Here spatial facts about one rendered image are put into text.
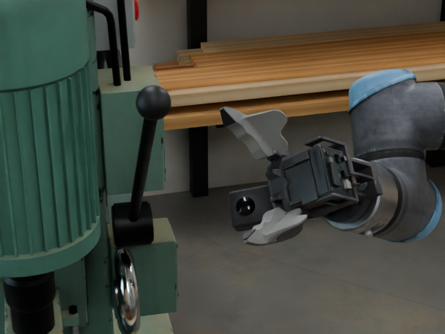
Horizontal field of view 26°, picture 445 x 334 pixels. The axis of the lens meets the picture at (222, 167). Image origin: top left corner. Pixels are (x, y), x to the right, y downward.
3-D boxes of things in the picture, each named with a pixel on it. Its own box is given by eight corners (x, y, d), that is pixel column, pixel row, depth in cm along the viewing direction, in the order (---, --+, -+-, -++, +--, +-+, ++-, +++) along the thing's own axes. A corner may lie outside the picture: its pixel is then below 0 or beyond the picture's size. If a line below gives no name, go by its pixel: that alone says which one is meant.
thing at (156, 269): (114, 320, 137) (110, 248, 132) (109, 293, 143) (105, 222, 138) (180, 312, 139) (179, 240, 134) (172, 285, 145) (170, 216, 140)
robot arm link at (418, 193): (381, 179, 133) (389, 251, 131) (330, 165, 124) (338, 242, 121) (443, 165, 127) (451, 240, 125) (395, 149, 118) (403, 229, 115)
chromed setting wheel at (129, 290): (122, 356, 130) (117, 279, 125) (112, 305, 141) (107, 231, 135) (144, 353, 131) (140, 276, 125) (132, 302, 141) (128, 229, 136)
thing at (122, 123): (106, 196, 130) (100, 93, 124) (99, 167, 138) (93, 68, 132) (168, 189, 132) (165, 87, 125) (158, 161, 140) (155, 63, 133)
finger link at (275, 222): (279, 224, 97) (312, 185, 104) (235, 242, 100) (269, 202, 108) (295, 250, 97) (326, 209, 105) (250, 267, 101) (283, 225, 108)
